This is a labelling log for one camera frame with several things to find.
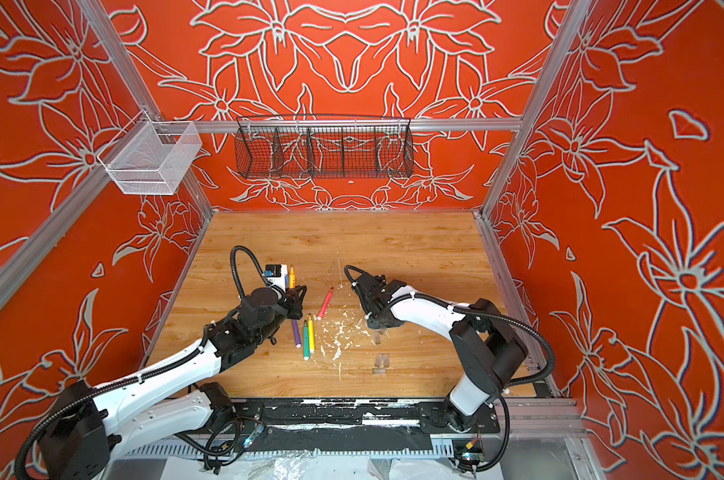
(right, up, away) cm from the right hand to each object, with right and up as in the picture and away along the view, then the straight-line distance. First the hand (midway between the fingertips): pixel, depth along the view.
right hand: (377, 318), depth 88 cm
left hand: (-20, +11, -9) cm, 25 cm away
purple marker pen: (-24, -5, 0) cm, 25 cm away
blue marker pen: (-23, +14, -18) cm, 32 cm away
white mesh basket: (-71, +50, +6) cm, 87 cm away
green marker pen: (-21, -6, -2) cm, 22 cm away
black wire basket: (-18, +56, +12) cm, 60 cm away
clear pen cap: (0, -5, -2) cm, 6 cm away
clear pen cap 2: (+1, -10, -6) cm, 12 cm away
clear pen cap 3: (0, -12, -8) cm, 15 cm away
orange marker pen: (-23, +14, -13) cm, 30 cm away
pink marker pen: (-16, +3, +6) cm, 17 cm away
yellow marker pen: (-20, -4, -1) cm, 20 cm away
